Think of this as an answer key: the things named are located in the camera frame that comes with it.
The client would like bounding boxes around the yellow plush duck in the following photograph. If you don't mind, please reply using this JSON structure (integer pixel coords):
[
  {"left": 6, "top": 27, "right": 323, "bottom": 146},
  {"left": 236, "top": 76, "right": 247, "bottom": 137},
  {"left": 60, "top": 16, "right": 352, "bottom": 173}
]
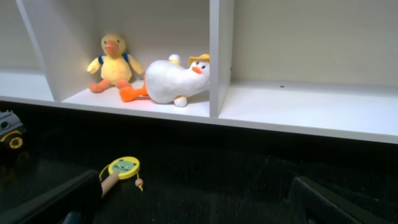
[{"left": 86, "top": 33, "right": 146, "bottom": 94}]

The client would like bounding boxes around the grey and yellow toy truck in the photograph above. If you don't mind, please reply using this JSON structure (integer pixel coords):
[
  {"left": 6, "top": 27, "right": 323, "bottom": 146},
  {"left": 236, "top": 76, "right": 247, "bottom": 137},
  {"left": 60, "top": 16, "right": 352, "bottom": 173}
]
[{"left": 0, "top": 110, "right": 27, "bottom": 152}]

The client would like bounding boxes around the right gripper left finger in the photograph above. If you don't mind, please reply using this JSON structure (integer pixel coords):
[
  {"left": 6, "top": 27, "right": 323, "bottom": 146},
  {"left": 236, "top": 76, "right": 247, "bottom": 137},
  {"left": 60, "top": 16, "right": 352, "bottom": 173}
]
[{"left": 0, "top": 169, "right": 103, "bottom": 224}]

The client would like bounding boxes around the white shelf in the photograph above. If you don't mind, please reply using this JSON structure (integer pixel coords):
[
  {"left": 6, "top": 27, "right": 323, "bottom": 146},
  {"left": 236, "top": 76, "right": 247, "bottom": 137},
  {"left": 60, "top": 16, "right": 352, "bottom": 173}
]
[{"left": 0, "top": 0, "right": 398, "bottom": 145}]

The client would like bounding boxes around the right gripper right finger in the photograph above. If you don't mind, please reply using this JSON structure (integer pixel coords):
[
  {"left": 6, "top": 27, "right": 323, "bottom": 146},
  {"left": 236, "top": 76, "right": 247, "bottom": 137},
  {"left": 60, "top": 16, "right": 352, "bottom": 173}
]
[{"left": 289, "top": 175, "right": 398, "bottom": 224}]

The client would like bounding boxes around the yellow rattle drum toy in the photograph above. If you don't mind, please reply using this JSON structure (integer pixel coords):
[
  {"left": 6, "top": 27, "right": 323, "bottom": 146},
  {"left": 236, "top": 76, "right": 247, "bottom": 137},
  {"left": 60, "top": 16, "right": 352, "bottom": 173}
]
[{"left": 98, "top": 156, "right": 145, "bottom": 198}]

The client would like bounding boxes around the white plush goose yellow hat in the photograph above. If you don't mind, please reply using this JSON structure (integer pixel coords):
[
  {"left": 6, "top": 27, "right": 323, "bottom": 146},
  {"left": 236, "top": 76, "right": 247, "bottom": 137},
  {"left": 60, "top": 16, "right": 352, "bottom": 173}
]
[{"left": 119, "top": 54, "right": 211, "bottom": 108}]

